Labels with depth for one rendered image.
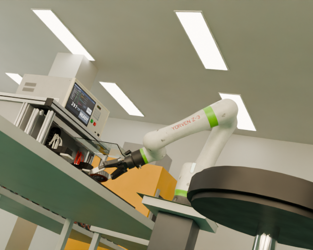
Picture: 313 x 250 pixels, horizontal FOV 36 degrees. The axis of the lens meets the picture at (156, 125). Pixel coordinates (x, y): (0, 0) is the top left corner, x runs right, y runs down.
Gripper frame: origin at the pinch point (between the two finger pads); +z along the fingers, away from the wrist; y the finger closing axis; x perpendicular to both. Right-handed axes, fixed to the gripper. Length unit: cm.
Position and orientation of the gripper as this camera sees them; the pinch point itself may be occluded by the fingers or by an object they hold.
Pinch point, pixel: (99, 174)
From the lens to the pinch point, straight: 268.6
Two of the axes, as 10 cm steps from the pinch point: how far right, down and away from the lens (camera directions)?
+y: 1.9, 5.2, 8.3
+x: -3.4, -7.6, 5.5
